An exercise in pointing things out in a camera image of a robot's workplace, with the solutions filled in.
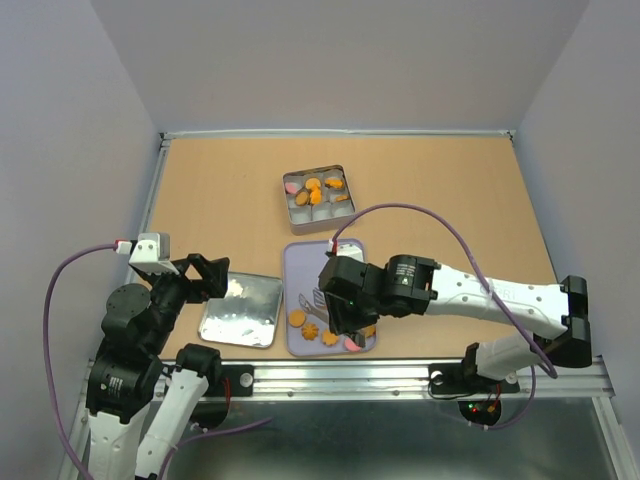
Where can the lavender plastic tray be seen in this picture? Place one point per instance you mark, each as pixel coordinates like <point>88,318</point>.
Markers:
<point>302,263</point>

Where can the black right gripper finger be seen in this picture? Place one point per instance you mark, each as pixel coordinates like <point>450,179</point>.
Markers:
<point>337,311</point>
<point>362,320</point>

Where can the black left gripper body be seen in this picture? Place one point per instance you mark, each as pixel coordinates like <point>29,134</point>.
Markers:
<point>174,293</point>

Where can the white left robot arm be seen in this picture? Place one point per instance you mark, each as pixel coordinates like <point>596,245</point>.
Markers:
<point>121,388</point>

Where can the plain round tan cookie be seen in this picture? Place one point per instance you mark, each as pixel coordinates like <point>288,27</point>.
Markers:
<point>297,318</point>

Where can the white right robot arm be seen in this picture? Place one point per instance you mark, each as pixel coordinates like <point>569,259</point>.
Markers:
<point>551,321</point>

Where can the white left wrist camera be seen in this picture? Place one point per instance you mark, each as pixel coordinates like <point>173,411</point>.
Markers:
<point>151,246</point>

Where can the pink round cookie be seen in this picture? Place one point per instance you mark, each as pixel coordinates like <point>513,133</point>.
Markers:
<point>292,188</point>
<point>351,346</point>

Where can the orange fish cookie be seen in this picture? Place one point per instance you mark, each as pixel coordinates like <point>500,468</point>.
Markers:
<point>316,197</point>
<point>334,183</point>

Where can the square cookie tin with cups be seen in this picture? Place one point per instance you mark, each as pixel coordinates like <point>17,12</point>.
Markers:
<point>325,216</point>

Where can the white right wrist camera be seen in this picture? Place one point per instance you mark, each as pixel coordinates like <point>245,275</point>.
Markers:
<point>351,250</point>

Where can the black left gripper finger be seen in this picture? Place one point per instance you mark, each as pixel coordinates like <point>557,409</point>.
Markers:
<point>213,281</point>
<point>164,272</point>

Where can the metal tongs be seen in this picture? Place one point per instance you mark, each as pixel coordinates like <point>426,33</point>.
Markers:
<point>359,339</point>

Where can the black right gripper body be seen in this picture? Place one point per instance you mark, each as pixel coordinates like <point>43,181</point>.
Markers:
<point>362,304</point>

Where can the silver tin lid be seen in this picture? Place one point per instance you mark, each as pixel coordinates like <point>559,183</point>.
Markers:
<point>248,314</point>

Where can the round dotted biscuit left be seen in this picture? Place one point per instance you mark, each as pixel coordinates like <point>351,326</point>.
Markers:
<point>302,198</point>

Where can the aluminium mounting rail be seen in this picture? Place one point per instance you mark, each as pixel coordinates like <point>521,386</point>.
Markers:
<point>382,419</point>

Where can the circuit board with leds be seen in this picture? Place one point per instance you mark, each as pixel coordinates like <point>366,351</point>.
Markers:
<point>484,414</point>

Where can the swirl flower cookie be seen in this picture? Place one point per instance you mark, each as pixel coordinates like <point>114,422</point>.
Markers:
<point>309,331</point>

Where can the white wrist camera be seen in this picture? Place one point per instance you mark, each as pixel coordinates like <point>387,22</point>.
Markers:
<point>151,246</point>
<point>351,250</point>

